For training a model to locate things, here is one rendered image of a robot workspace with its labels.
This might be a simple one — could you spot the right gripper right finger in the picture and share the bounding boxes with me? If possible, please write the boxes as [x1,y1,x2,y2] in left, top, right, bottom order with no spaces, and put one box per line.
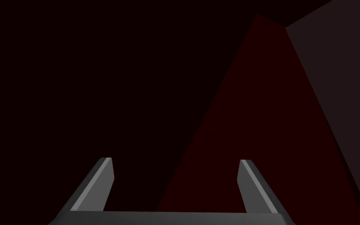
[236,159,289,214]

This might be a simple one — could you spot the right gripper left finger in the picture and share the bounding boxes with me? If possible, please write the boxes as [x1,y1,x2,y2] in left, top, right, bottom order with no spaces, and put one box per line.
[62,157,115,212]

